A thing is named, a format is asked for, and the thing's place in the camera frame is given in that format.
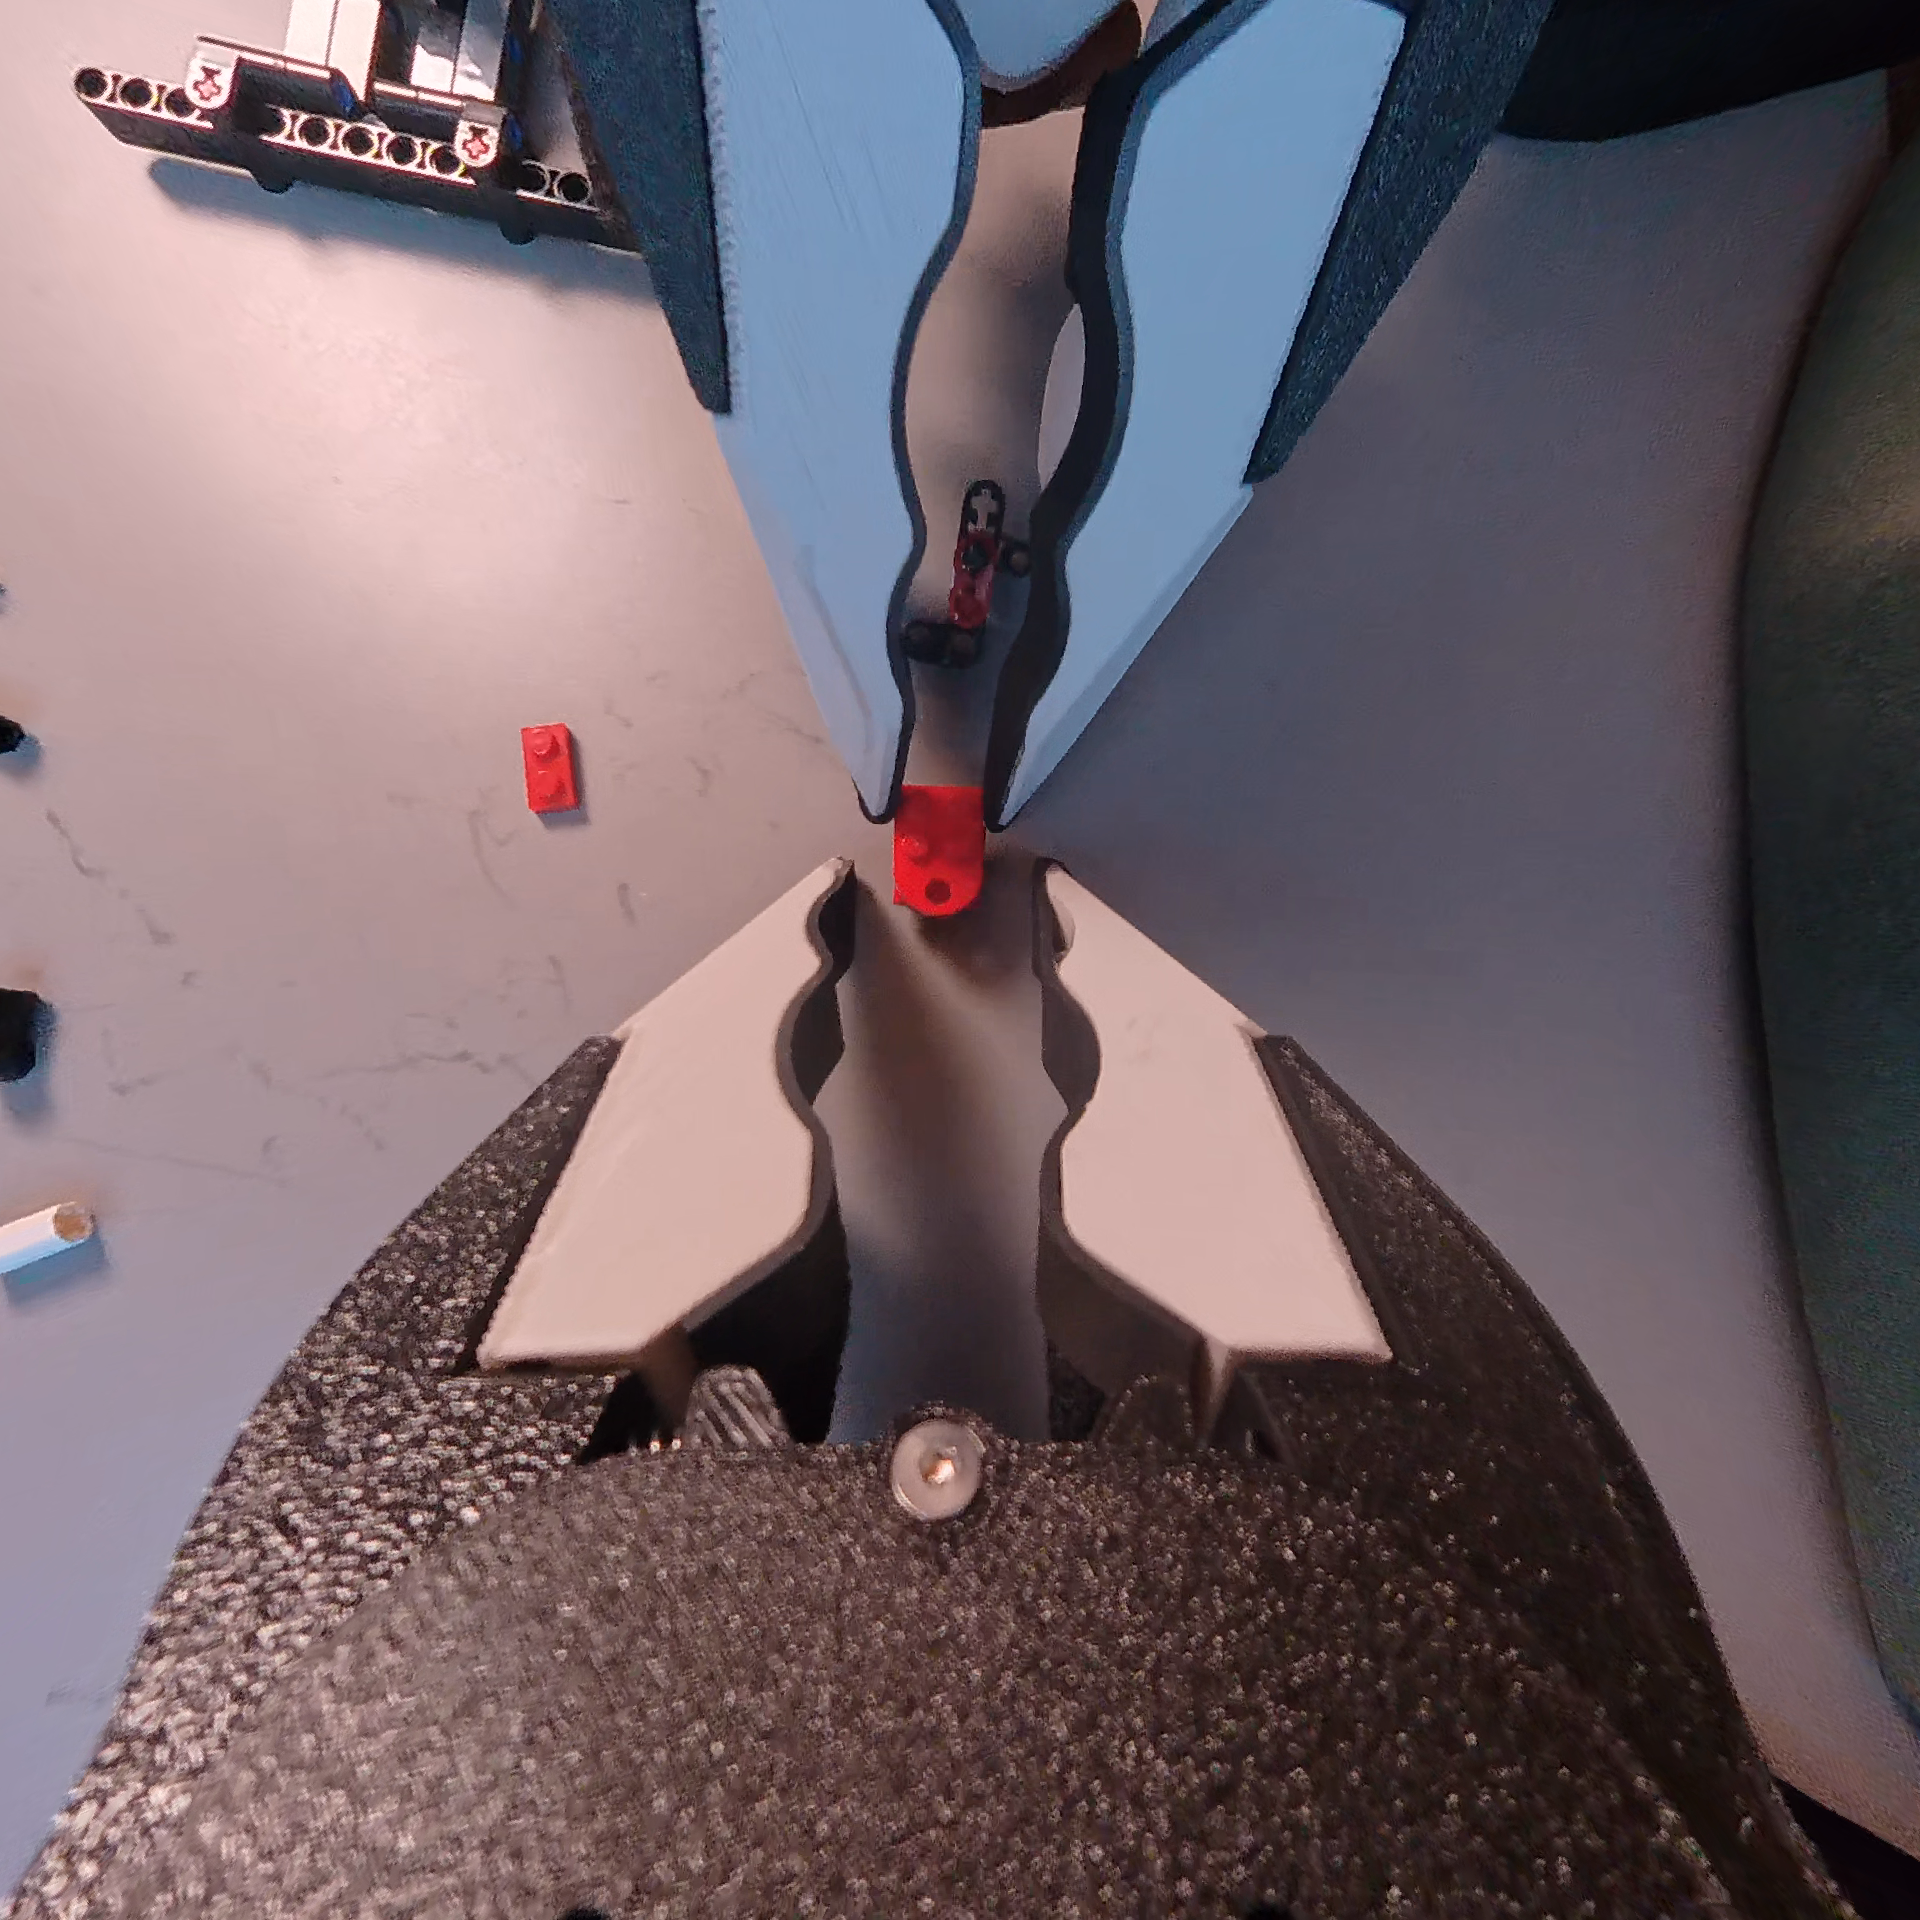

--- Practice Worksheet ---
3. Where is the brick vehicle model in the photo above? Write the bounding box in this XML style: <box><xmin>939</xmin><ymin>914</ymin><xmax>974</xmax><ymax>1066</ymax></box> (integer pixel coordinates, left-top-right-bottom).
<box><xmin>71</xmin><ymin>0</ymin><xmax>641</xmax><ymax>251</ymax></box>

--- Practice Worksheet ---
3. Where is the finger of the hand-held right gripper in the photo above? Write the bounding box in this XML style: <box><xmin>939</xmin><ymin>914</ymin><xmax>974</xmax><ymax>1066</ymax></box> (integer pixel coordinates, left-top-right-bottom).
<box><xmin>695</xmin><ymin>0</ymin><xmax>989</xmax><ymax>824</ymax></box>
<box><xmin>983</xmin><ymin>0</ymin><xmax>1414</xmax><ymax>830</ymax></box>

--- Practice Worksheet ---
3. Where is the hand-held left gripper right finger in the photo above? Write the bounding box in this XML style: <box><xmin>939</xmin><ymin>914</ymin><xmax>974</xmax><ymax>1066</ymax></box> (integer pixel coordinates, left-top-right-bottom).
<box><xmin>1033</xmin><ymin>856</ymin><xmax>1398</xmax><ymax>1375</ymax></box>

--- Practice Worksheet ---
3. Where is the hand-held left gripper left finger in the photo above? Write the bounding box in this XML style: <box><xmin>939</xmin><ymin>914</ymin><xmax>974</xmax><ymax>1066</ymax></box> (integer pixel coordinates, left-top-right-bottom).
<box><xmin>477</xmin><ymin>856</ymin><xmax>863</xmax><ymax>1375</ymax></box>

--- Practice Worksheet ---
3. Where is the small black red lego assembly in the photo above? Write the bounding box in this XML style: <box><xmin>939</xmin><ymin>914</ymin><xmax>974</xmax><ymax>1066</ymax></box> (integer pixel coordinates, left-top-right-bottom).
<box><xmin>897</xmin><ymin>480</ymin><xmax>1036</xmax><ymax>670</ymax></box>

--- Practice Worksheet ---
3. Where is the red rounded plate with hole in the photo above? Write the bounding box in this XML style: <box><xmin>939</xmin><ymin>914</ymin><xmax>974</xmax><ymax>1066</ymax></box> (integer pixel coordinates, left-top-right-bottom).
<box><xmin>889</xmin><ymin>781</ymin><xmax>984</xmax><ymax>917</ymax></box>

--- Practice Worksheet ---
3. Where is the white tube connector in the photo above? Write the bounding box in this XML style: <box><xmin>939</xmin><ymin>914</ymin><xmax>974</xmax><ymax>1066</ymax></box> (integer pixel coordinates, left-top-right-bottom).
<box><xmin>0</xmin><ymin>1199</ymin><xmax>102</xmax><ymax>1278</ymax></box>

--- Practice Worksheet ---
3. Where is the grey desk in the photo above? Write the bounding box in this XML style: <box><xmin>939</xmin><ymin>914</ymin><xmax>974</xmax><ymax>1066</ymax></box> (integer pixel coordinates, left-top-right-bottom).
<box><xmin>0</xmin><ymin>0</ymin><xmax>1920</xmax><ymax>1909</ymax></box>

